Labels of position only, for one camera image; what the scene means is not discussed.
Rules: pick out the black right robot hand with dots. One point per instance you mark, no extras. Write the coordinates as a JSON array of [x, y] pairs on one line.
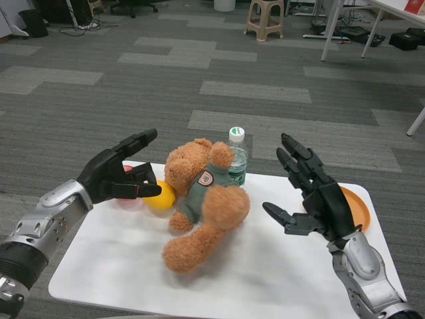
[[308, 196]]

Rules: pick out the beige plastic stool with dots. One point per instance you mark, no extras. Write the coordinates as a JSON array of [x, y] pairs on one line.
[[265, 18]]

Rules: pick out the red box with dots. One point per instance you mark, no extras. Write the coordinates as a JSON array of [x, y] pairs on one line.
[[415, 5]]

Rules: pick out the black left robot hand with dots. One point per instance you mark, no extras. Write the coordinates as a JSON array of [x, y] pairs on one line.
[[116, 176]]

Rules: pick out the orange plate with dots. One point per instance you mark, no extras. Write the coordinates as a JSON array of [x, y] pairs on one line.
[[358, 209]]

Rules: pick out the black bag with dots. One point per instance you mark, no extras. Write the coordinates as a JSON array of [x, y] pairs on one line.
[[406, 39]]

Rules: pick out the white power strip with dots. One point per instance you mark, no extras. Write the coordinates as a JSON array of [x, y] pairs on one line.
[[88, 25]]

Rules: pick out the red apple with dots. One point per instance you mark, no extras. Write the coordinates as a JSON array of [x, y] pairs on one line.
[[127, 168]]

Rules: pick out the black office chair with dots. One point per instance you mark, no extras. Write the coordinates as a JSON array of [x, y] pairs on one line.
[[134, 6]]

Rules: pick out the brown plush teddy bear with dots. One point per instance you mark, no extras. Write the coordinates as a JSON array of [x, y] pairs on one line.
[[202, 202]]

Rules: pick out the clear plastic water bottle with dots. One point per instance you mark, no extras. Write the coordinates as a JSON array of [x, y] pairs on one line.
[[237, 159]]

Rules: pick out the black equipment case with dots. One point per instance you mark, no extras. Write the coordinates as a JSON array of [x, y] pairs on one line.
[[357, 35]]

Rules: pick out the white desk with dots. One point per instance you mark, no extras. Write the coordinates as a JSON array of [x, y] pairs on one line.
[[375, 20]]

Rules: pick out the white table leg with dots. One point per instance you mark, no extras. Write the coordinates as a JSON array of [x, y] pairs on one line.
[[416, 121]]

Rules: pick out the black waste bin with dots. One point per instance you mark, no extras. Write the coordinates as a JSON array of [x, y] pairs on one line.
[[33, 22]]

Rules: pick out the white cylindrical bin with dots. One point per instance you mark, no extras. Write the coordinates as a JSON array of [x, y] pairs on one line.
[[224, 4]]

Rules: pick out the yellow lemon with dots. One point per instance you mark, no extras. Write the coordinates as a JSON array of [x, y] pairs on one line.
[[160, 200]]

